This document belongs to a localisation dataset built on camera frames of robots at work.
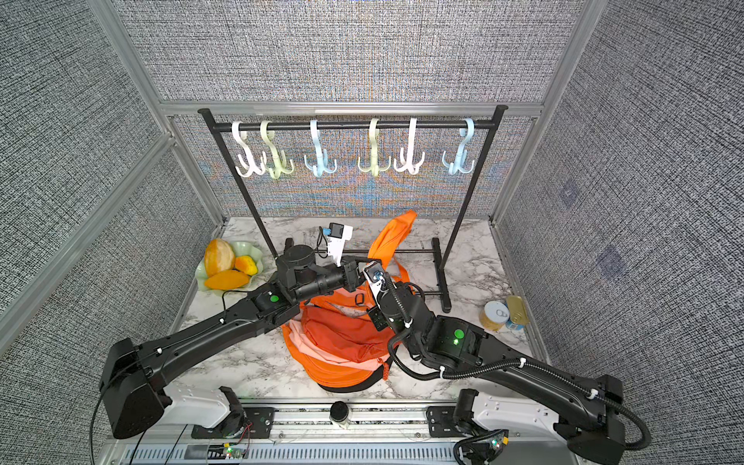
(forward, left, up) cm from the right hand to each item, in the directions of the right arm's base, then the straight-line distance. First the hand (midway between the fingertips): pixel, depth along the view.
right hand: (374, 281), depth 65 cm
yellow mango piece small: (+23, +45, -27) cm, 57 cm away
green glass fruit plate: (+30, +48, -26) cm, 62 cm away
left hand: (+3, -3, +3) cm, 5 cm away
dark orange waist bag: (-5, +8, -22) cm, 24 cm away
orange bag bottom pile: (-14, +11, -26) cm, 31 cm away
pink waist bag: (-5, +20, -20) cm, 29 cm away
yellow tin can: (+4, -36, -26) cm, 45 cm away
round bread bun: (+24, +52, -22) cm, 62 cm away
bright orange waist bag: (+7, -3, +4) cm, 8 cm away
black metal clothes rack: (+31, -24, -31) cm, 50 cm away
